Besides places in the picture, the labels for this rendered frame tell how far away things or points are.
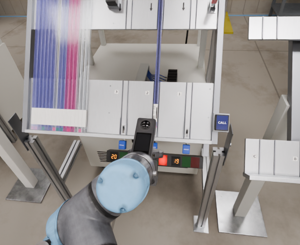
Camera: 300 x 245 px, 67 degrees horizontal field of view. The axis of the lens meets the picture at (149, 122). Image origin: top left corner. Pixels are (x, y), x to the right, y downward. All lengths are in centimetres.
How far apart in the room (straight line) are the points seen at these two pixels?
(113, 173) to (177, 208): 111
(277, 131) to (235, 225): 69
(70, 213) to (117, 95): 50
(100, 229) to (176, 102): 51
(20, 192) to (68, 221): 134
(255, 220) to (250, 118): 86
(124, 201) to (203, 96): 52
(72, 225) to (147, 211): 105
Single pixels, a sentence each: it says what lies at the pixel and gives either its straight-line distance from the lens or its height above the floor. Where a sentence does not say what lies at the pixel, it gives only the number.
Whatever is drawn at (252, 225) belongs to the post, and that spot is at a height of 1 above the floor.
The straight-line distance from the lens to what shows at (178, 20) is 84.
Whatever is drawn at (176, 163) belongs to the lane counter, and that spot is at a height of 65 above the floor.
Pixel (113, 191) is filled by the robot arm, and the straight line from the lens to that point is 35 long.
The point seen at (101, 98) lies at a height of 81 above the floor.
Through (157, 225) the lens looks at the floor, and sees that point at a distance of 139.
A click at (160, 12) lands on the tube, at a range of 85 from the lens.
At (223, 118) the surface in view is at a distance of 74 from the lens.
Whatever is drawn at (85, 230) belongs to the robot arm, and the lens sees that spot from 38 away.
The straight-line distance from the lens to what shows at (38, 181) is 172.
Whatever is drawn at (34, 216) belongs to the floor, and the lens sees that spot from 161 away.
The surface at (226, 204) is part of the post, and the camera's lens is 148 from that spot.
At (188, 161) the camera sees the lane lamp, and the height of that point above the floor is 66.
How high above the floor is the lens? 129
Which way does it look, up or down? 44 degrees down
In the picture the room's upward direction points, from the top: 4 degrees counter-clockwise
